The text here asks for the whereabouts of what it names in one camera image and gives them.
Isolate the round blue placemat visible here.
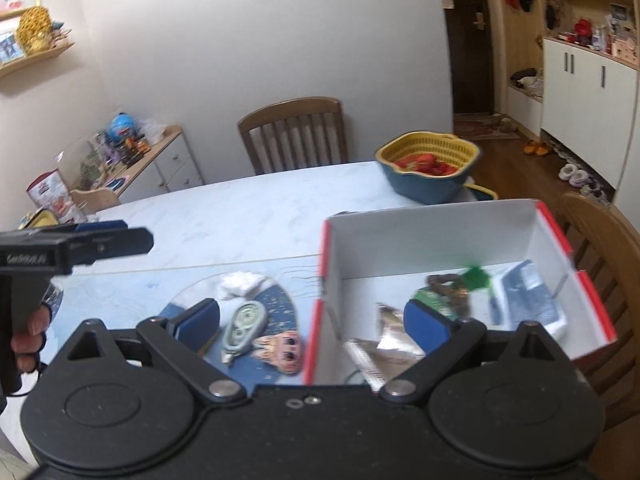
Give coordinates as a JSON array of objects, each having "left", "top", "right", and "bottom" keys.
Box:
[{"left": 160, "top": 275, "right": 306, "bottom": 390}]

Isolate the wooden wall shelf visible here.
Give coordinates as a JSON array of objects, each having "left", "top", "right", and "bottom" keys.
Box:
[{"left": 0, "top": 42, "right": 75, "bottom": 78}]

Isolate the red cardboard shoe box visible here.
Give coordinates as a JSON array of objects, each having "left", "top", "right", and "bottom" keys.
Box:
[{"left": 303, "top": 200, "right": 617, "bottom": 386}]

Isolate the brown wooden chair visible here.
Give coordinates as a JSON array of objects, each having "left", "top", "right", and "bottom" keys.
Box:
[{"left": 238, "top": 96, "right": 349, "bottom": 174}]

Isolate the green white correction tape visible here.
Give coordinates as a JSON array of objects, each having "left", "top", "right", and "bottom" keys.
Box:
[{"left": 221, "top": 301, "right": 268, "bottom": 365}]

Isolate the white wall cabinet unit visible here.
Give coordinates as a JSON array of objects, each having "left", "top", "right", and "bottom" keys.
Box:
[{"left": 503, "top": 0, "right": 639, "bottom": 193}]

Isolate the white beads plastic bag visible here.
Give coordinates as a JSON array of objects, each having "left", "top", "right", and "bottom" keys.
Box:
[{"left": 218, "top": 271, "right": 271, "bottom": 300}]

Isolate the yellow and blue colander basket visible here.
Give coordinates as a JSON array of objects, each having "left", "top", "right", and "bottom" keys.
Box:
[{"left": 374, "top": 131, "right": 483, "bottom": 205}]

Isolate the blue globe toy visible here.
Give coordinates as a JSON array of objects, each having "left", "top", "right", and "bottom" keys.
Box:
[{"left": 107, "top": 113, "right": 136, "bottom": 145}]

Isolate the brown braided scrunchie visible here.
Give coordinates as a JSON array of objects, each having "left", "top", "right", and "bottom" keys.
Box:
[{"left": 426, "top": 273, "right": 471, "bottom": 318}]

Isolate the red white snack bag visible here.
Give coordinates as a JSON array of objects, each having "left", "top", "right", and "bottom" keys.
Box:
[{"left": 26, "top": 169, "right": 87, "bottom": 224}]

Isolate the person's left hand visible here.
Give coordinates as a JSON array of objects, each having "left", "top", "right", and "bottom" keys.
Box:
[{"left": 11, "top": 304, "right": 51, "bottom": 373}]

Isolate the navy white wipes pack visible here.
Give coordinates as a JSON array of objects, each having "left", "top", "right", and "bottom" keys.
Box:
[{"left": 489, "top": 260, "right": 567, "bottom": 340}]

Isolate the silver foil snack pouch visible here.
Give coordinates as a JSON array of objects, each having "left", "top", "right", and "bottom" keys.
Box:
[{"left": 343, "top": 304, "right": 425, "bottom": 392}]

